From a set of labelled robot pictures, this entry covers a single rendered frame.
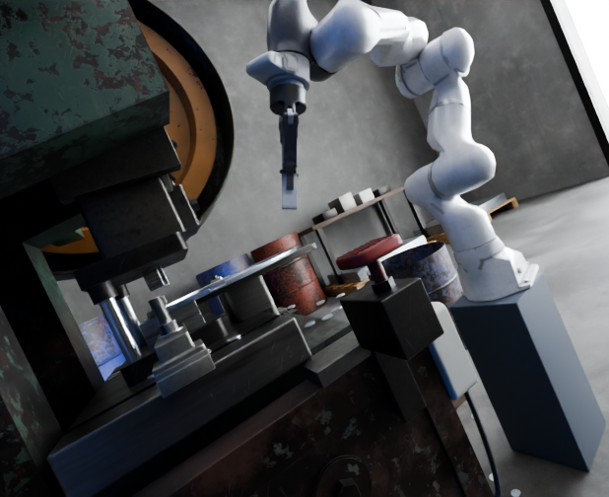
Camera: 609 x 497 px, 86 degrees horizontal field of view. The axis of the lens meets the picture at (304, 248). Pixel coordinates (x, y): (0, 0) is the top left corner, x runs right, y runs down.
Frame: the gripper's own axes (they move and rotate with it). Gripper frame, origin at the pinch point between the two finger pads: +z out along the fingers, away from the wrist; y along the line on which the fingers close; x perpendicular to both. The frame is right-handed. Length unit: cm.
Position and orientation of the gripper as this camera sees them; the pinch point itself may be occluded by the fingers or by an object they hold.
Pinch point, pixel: (289, 191)
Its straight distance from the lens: 66.7
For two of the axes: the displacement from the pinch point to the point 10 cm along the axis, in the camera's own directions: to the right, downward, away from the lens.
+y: -1.1, 0.2, 9.9
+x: -9.9, 0.1, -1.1
